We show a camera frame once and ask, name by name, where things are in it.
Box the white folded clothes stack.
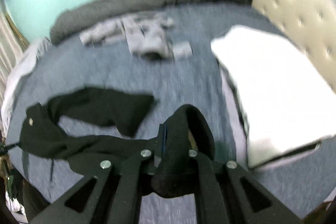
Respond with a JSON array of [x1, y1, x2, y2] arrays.
[[211, 25, 335, 168]]

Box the wooden pole by curtain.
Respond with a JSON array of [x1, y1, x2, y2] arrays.
[[5, 12, 29, 50]]

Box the light grey blanket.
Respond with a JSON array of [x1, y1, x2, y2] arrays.
[[1, 37, 52, 138]]

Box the beige striped curtain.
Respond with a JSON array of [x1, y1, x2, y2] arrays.
[[0, 11, 25, 98]]

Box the black fleece-lined pants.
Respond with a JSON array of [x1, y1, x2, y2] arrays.
[[19, 87, 215, 198]]

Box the blue patterned bed sheet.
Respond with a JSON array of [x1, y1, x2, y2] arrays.
[[6, 2, 335, 223]]

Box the grey knit garment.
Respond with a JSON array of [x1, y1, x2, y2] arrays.
[[79, 12, 193, 60]]

